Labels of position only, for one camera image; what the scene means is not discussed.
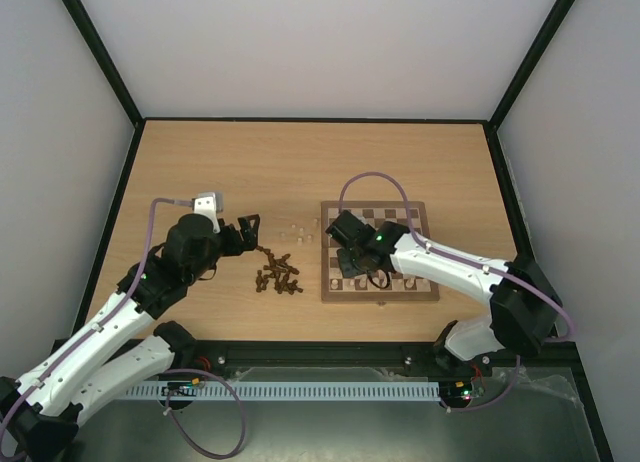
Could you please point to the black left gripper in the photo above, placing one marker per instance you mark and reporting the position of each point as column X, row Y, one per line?
column 250, row 237

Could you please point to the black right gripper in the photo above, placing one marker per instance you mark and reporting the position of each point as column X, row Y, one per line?
column 347, row 261

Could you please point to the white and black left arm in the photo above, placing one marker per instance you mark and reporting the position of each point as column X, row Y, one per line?
column 124, row 343

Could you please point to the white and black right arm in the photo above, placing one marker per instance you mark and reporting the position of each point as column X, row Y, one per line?
column 522, row 304

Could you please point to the pile of dark chess pieces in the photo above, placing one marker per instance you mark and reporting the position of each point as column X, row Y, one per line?
column 277, row 273

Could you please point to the wooden chessboard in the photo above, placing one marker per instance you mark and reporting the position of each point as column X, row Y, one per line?
column 413, row 215

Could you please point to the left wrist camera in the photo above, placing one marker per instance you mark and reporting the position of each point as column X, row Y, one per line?
column 209, row 205

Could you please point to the black enclosure frame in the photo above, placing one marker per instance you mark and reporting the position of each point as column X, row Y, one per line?
column 332, row 354

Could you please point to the light blue cable duct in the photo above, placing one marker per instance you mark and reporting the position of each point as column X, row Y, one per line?
column 288, row 391

